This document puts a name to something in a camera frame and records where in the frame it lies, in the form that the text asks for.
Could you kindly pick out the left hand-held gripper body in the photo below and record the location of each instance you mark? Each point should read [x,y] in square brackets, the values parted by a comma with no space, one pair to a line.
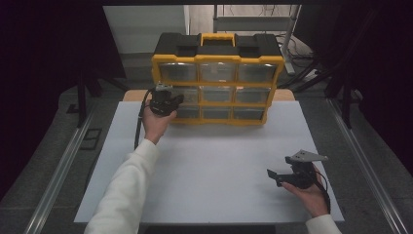
[162,102]

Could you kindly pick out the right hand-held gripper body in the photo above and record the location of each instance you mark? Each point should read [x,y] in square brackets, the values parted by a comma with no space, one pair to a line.
[303,175]

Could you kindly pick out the clear plastic drawer bin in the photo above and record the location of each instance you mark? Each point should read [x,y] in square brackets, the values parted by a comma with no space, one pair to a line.
[191,94]

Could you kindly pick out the yellow black organizer cabinet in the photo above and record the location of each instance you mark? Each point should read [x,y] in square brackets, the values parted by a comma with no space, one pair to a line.
[217,58]

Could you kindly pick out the person's left hand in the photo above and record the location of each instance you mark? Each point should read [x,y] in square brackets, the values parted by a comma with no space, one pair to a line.
[154,125]

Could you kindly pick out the person's right hand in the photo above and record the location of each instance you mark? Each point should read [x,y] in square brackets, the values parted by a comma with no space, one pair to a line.
[311,198]

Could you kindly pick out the grid of clear drawers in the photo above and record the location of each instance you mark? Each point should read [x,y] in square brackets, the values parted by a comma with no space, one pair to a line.
[217,72]

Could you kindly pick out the white partition panel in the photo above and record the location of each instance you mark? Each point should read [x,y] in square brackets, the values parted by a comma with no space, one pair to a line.
[142,26]

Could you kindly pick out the black floor plate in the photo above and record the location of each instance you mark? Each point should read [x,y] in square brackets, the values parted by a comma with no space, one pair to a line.
[91,139]

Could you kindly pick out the black metal stand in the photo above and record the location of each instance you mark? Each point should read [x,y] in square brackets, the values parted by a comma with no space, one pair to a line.
[82,97]
[346,97]

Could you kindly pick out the tan wooden board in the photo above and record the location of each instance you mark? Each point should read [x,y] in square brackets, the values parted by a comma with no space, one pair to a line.
[282,95]

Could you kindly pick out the dark curtain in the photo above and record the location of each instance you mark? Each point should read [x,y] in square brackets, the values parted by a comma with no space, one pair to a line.
[383,65]
[42,65]

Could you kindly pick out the aluminium frame rail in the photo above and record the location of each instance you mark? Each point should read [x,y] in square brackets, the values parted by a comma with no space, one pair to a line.
[363,162]
[58,178]

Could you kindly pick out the grey metal shelf frame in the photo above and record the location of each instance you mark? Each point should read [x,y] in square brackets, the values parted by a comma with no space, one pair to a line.
[250,23]

